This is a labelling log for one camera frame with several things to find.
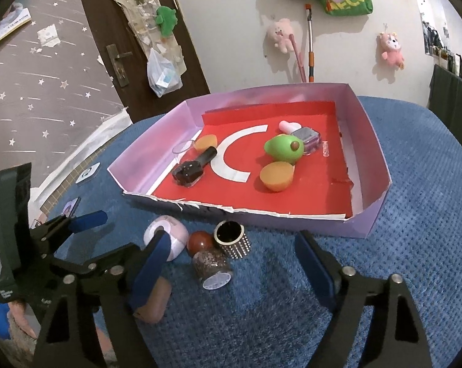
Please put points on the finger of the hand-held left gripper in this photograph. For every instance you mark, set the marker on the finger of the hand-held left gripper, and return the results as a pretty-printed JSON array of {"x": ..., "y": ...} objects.
[
  {"x": 89, "y": 220},
  {"x": 112, "y": 256}
]

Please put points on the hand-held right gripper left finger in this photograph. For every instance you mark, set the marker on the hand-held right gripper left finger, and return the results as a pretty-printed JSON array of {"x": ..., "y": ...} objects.
[{"x": 150, "y": 272}]

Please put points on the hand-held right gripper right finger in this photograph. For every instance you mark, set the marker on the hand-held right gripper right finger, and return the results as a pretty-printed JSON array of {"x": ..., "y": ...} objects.
[{"x": 315, "y": 268}]

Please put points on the orange half fruit toy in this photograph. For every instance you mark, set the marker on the orange half fruit toy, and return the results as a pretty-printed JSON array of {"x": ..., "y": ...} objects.
[{"x": 277, "y": 176}]

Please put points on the black nail polish bottle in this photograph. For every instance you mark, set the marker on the black nail polish bottle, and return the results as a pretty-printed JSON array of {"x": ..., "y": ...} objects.
[{"x": 192, "y": 168}]

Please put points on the small clear cup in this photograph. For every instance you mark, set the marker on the small clear cup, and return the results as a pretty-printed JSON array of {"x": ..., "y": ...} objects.
[{"x": 183, "y": 149}]

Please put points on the green avocado toy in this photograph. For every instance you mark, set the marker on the green avocado toy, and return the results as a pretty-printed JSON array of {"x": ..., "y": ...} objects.
[{"x": 282, "y": 149}]

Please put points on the pink nail polish bottle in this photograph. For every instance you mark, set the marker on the pink nail polish bottle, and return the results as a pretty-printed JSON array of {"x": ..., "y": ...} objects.
[{"x": 305, "y": 138}]

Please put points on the orange round disc toy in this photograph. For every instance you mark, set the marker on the orange round disc toy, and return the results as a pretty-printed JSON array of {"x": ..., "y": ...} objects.
[{"x": 206, "y": 142}]

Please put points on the purple cardboard box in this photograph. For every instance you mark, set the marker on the purple cardboard box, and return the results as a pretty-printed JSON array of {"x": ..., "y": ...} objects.
[{"x": 234, "y": 101}]

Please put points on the person's left hand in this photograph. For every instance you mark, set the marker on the person's left hand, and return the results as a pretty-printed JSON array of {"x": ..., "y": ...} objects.
[{"x": 22, "y": 320}]

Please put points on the small photo card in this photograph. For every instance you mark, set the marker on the small photo card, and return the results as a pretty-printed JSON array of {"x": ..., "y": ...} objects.
[
  {"x": 72, "y": 209},
  {"x": 87, "y": 173}
]

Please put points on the tan cylinder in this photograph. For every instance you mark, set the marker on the tan cylinder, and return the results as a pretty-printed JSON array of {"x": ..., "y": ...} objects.
[{"x": 156, "y": 303}]

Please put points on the pink round case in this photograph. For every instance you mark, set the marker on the pink round case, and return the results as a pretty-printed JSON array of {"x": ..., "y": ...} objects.
[{"x": 175, "y": 234}]

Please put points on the red-brown ball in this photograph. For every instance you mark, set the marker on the red-brown ball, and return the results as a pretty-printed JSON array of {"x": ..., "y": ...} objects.
[{"x": 199, "y": 242}]

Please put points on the brown glitter bottle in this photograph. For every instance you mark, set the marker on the brown glitter bottle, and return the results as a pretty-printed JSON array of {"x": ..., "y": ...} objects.
[{"x": 211, "y": 266}]

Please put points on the red printed paper liner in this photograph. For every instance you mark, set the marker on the red printed paper liner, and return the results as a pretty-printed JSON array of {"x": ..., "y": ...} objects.
[{"x": 311, "y": 195}]

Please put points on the black studded cup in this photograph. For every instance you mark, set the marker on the black studded cup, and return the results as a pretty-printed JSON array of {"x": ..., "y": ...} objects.
[{"x": 234, "y": 243}]

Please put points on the blue textured blanket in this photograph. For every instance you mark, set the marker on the blue textured blanket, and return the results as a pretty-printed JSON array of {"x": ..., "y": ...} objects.
[{"x": 407, "y": 237}]

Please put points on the small clear plastic piece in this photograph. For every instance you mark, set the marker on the small clear plastic piece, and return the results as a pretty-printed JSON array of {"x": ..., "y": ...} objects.
[{"x": 324, "y": 148}]

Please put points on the clear plastic bag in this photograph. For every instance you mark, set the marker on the clear plastic bag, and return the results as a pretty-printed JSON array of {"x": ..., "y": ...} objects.
[{"x": 163, "y": 76}]

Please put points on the white paper scrap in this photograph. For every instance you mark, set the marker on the white paper scrap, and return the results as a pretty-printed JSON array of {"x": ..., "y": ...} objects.
[{"x": 49, "y": 34}]

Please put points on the dark brown door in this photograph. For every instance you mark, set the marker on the dark brown door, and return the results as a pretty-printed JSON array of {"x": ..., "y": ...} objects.
[{"x": 96, "y": 27}]

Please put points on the pink stick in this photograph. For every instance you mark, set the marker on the pink stick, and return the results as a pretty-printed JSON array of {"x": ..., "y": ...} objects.
[{"x": 298, "y": 61}]

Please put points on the clear hanging door organizer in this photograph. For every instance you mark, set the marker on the clear hanging door organizer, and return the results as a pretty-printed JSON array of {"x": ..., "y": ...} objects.
[{"x": 146, "y": 15}]

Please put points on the white book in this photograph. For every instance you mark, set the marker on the white book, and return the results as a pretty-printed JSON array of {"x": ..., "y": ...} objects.
[{"x": 10, "y": 21}]

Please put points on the green plush dinosaur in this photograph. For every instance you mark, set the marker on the green plush dinosaur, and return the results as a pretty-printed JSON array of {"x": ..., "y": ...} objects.
[{"x": 165, "y": 19}]

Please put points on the dark green table cloth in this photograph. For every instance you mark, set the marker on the dark green table cloth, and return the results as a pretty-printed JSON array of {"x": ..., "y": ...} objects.
[{"x": 453, "y": 99}]

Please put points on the pink plush with glasses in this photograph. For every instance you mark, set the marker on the pink plush with glasses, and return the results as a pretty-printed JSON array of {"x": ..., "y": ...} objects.
[{"x": 391, "y": 50}]

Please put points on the pink rabbit plush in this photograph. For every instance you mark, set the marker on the pink rabbit plush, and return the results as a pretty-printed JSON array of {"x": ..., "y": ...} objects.
[{"x": 278, "y": 34}]

